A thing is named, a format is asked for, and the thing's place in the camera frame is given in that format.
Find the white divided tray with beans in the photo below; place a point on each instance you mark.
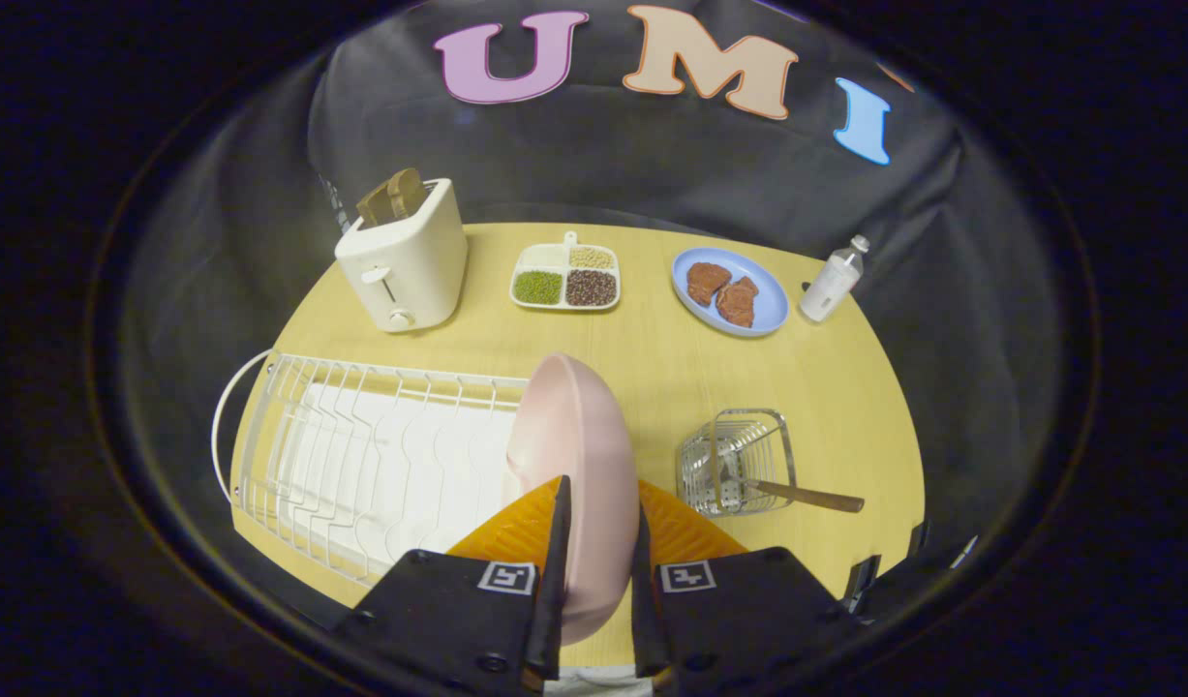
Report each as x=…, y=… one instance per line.
x=566, y=276

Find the cream toaster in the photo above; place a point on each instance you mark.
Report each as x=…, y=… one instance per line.
x=405, y=261

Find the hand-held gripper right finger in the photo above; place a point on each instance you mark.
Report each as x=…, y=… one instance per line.
x=642, y=590

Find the white plastic bottle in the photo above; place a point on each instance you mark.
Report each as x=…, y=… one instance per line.
x=831, y=281

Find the pink plate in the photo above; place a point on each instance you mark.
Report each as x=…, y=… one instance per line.
x=579, y=455

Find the brown meat piece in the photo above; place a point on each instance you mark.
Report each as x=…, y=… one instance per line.
x=706, y=281
x=739, y=302

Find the black table clamp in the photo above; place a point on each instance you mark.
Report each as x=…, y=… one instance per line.
x=860, y=581
x=918, y=537

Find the brown toast slice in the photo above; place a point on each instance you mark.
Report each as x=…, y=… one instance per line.
x=408, y=191
x=374, y=206

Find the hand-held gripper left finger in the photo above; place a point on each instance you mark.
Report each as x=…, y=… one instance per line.
x=558, y=552

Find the blue plate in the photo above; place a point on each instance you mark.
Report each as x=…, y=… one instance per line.
x=731, y=292

